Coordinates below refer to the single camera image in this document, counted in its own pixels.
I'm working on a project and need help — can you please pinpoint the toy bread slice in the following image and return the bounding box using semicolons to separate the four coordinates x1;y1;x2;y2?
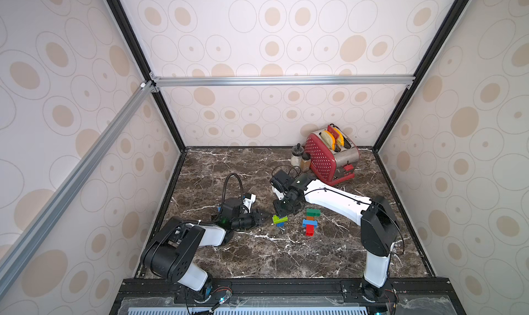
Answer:
320;130;336;151

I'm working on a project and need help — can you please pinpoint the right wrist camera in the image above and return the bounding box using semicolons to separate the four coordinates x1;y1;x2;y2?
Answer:
271;186;285;200

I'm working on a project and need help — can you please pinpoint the brown spice jar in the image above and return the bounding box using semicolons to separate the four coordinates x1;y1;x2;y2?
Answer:
300;152;311;172

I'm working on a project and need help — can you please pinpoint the red polka dot toaster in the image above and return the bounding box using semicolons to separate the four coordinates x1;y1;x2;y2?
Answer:
304;124;360;186

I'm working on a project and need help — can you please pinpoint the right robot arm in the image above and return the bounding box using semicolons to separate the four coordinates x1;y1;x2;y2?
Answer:
270;170;402;303

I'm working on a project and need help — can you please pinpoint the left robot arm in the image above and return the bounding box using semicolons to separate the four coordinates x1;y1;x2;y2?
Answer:
141;194;272;299

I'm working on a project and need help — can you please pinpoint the horizontal aluminium rail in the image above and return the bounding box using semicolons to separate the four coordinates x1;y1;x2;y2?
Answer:
149;74;415;88

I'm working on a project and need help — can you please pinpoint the light blue 2x4 lego brick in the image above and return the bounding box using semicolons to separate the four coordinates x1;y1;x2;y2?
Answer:
303;219;318;228

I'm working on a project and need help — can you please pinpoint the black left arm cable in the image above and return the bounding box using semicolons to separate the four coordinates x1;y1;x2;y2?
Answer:
222;173;245;204

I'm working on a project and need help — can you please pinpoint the red 2x2 lego brick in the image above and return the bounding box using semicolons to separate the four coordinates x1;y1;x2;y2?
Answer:
305;225;315;237

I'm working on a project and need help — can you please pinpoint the lime green 2x4 lego brick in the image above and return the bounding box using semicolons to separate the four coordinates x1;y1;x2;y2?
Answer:
272;215;289;225

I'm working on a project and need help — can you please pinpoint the yellow toy slice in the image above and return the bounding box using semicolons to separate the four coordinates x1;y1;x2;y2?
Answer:
328;125;344;148

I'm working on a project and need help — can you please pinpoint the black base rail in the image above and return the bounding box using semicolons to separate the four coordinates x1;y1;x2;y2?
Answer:
110;278;465;314

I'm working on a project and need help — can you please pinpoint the glass jar with black lid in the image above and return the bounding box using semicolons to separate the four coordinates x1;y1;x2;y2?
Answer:
290;143;304;167

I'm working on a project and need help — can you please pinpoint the left diagonal aluminium rail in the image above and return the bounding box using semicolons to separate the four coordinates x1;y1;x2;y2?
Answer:
1;80;154;297

